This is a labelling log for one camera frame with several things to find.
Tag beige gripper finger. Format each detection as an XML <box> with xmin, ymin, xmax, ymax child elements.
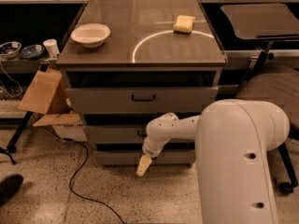
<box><xmin>136</xmin><ymin>154</ymin><xmax>152</xmax><ymax>176</ymax></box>

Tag grey bottom drawer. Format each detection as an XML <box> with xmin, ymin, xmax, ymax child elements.
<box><xmin>93</xmin><ymin>150</ymin><xmax>195</xmax><ymax>166</ymax></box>

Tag grey drawer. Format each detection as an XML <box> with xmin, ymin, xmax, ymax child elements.
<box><xmin>81</xmin><ymin>123</ymin><xmax>207</xmax><ymax>145</ymax></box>
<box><xmin>66</xmin><ymin>87</ymin><xmax>219</xmax><ymax>114</ymax></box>
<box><xmin>93</xmin><ymin>150</ymin><xmax>195</xmax><ymax>166</ymax></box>

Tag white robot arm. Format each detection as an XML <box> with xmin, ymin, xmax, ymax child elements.
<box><xmin>136</xmin><ymin>99</ymin><xmax>290</xmax><ymax>224</ymax></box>

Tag grey middle drawer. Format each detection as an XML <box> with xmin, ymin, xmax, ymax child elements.
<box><xmin>81</xmin><ymin>123</ymin><xmax>207</xmax><ymax>145</ymax></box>

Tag grey top drawer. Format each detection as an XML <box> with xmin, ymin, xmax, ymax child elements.
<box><xmin>66</xmin><ymin>87</ymin><xmax>219</xmax><ymax>114</ymax></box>

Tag grey drawer cabinet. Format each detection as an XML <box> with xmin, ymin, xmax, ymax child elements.
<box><xmin>57</xmin><ymin>0</ymin><xmax>226</xmax><ymax>152</ymax></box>

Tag brown cardboard box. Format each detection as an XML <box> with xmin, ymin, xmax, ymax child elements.
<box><xmin>18</xmin><ymin>68</ymin><xmax>87</xmax><ymax>142</ymax></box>

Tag black tripod leg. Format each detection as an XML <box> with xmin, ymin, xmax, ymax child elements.
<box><xmin>7</xmin><ymin>111</ymin><xmax>33</xmax><ymax>153</ymax></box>

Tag white bowl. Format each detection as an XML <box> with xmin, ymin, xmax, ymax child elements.
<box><xmin>71</xmin><ymin>23</ymin><xmax>110</xmax><ymax>49</ymax></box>

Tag black shoe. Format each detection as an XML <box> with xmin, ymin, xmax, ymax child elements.
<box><xmin>0</xmin><ymin>174</ymin><xmax>23</xmax><ymax>204</ymax></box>

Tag yellow sponge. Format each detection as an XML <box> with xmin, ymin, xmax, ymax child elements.
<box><xmin>173</xmin><ymin>15</ymin><xmax>195</xmax><ymax>34</ymax></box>

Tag white paper cup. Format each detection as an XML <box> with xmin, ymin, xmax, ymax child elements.
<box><xmin>43</xmin><ymin>39</ymin><xmax>60</xmax><ymax>59</ymax></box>

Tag black office chair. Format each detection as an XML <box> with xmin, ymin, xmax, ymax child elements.
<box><xmin>210</xmin><ymin>3</ymin><xmax>299</xmax><ymax>195</ymax></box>

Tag dark blue plate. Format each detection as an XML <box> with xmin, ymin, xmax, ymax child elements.
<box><xmin>20</xmin><ymin>44</ymin><xmax>45</xmax><ymax>60</ymax></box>

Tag grey side shelf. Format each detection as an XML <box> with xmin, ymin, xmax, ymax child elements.
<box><xmin>0</xmin><ymin>59</ymin><xmax>56</xmax><ymax>74</ymax></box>

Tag blue patterned bowl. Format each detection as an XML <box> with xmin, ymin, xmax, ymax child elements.
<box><xmin>0</xmin><ymin>41</ymin><xmax>21</xmax><ymax>59</ymax></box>

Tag black floor cable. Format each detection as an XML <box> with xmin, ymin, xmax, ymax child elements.
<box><xmin>62</xmin><ymin>138</ymin><xmax>126</xmax><ymax>224</ymax></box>

